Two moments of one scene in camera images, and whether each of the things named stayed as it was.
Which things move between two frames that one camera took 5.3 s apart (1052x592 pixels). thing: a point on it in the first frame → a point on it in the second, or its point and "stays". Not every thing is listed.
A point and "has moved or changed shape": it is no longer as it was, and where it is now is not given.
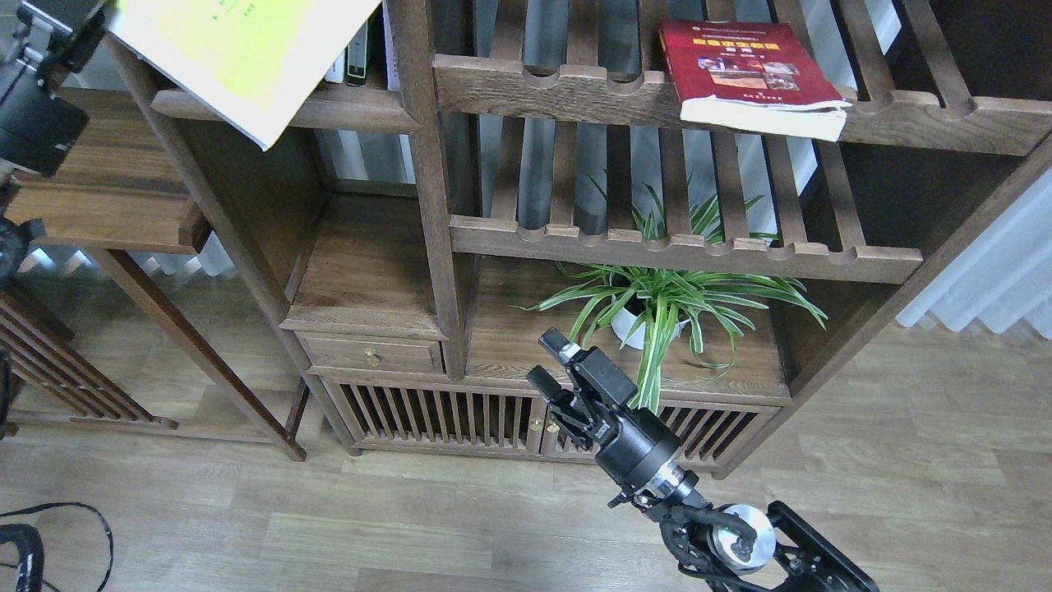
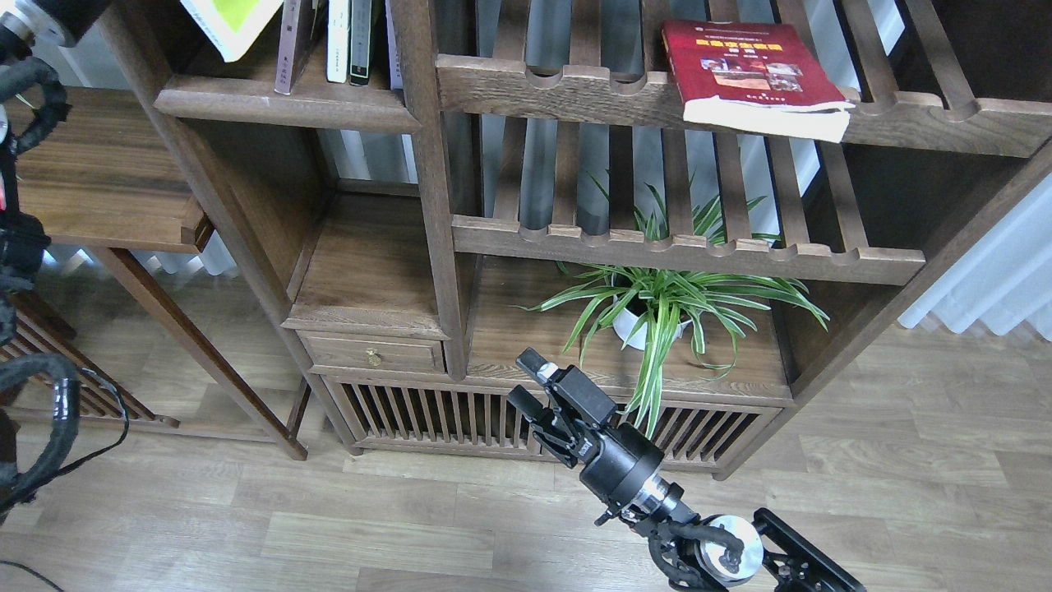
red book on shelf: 750,75 stays
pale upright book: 394,82 stays
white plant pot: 622,321 stays
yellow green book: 251,63 has moved or changed shape
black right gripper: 633,444 → 574,418
